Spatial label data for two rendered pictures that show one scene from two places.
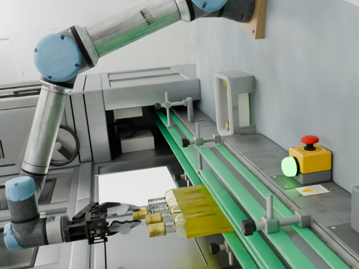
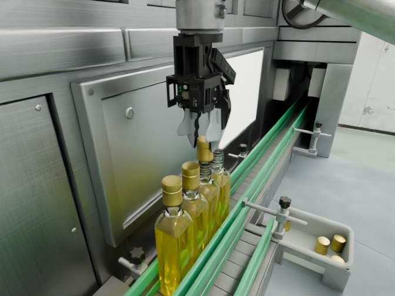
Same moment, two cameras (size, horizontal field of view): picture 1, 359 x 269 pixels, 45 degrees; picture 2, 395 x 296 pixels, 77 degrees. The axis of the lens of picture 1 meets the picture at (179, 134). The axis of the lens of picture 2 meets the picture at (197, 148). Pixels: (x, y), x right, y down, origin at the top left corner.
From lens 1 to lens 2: 85 cm
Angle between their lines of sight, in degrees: 23
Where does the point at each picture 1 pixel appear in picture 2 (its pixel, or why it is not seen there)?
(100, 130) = (307, 53)
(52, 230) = (197, 12)
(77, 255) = (163, 39)
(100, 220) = (201, 103)
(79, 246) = not seen: hidden behind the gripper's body
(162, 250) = (156, 158)
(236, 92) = (329, 269)
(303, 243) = not seen: outside the picture
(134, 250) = (161, 121)
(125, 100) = (332, 86)
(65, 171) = (274, 9)
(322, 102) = not seen: outside the picture
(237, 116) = (298, 256)
